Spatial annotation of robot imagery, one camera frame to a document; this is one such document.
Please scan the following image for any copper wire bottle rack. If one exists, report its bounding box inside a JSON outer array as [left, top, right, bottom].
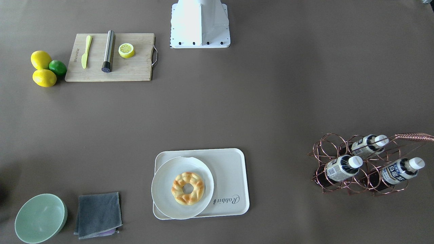
[[310, 133, 433, 196]]

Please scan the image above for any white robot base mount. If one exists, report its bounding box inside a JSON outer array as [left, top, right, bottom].
[[170, 0, 231, 48]]

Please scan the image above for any white round plate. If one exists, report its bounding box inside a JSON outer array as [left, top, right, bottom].
[[151, 157, 214, 220]]

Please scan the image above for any green lime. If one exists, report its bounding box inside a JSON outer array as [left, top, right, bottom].
[[48, 60, 67, 76]]

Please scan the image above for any grey folded cloth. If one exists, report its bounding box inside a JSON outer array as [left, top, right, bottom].
[[74, 192, 122, 239]]

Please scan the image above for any yellow lemon lower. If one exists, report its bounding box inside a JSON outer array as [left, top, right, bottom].
[[32, 69, 57, 87]]

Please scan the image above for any white rabbit serving tray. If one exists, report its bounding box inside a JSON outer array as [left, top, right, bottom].
[[153, 148, 250, 220]]

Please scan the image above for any yellow lemon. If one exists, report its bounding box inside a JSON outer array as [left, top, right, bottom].
[[31, 50, 52, 70], [32, 69, 57, 87]]

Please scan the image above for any steel muddler with black tip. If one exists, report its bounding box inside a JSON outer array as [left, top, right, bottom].
[[101, 30, 115, 73]]

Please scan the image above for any yellow-green plastic knife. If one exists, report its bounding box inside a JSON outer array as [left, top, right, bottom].
[[81, 35, 93, 69]]

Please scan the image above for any braided ring bread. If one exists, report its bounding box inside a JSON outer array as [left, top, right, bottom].
[[172, 172, 205, 206]]

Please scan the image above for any yellow lemon upper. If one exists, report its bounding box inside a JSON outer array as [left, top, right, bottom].
[[31, 50, 52, 70]]

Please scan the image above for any half lemon slice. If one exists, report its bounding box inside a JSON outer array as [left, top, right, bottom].
[[118, 43, 135, 58]]

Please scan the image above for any wooden cutting board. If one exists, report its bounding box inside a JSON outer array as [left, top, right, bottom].
[[65, 33, 155, 82]]

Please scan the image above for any mint green bowl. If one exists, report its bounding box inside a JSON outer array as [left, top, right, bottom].
[[15, 194, 67, 244]]

